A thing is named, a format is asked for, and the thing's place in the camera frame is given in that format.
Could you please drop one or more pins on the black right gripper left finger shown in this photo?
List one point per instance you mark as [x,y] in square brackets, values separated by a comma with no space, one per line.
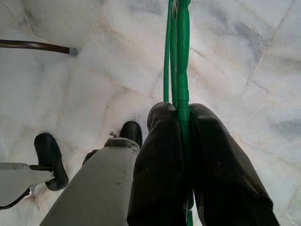
[160,169]

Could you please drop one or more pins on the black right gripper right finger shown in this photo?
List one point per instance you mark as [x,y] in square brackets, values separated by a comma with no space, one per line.
[221,169]

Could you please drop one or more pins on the green plastic hanger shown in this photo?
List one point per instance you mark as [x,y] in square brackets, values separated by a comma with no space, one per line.
[182,58]

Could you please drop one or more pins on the black robot right foot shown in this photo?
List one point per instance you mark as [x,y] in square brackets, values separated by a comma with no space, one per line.
[131,134]

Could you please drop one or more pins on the black robot foot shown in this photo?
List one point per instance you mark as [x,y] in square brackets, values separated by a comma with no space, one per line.
[131,134]
[49,153]

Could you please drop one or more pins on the black robot left foot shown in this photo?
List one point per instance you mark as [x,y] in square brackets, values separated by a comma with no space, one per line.
[49,153]

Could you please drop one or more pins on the grey robot left leg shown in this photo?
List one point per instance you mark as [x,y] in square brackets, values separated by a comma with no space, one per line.
[14,181]

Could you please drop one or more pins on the marble folding table red edge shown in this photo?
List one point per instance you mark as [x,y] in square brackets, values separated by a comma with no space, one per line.
[35,45]

